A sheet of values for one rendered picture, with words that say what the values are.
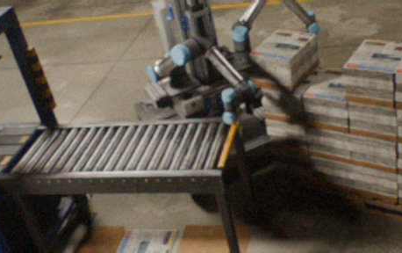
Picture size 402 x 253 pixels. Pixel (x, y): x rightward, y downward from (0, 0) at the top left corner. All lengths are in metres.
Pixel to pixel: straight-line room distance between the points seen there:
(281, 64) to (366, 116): 0.58
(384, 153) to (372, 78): 0.49
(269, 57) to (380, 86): 0.69
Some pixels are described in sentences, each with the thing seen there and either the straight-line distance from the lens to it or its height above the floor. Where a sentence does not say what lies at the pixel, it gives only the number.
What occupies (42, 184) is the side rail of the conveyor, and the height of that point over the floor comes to 0.76.
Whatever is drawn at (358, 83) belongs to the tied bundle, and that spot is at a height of 0.97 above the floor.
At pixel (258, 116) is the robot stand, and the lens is 4.33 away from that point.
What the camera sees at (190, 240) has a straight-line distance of 3.73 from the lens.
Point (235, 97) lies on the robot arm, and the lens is 3.10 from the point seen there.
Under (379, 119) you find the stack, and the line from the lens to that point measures 3.22.
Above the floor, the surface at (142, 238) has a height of 0.01.
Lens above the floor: 2.53
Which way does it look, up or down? 30 degrees down
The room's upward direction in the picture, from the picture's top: 10 degrees counter-clockwise
